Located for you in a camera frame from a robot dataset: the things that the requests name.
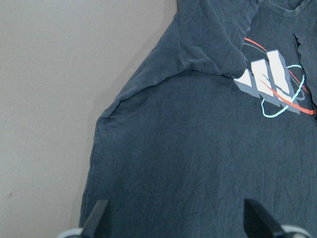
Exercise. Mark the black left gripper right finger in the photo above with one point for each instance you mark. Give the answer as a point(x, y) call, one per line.
point(259, 223)

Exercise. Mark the black t-shirt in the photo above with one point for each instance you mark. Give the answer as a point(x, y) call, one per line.
point(223, 108)

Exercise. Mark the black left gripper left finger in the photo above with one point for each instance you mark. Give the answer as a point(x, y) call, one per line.
point(97, 224)

